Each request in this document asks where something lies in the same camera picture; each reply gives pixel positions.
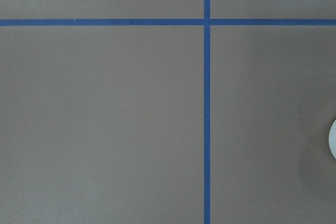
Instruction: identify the blue tape line crosswise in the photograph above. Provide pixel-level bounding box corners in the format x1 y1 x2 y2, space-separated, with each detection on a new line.
1 18 335 26

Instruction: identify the white paper bowl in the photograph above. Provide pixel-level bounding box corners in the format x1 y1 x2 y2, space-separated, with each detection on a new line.
328 120 336 159

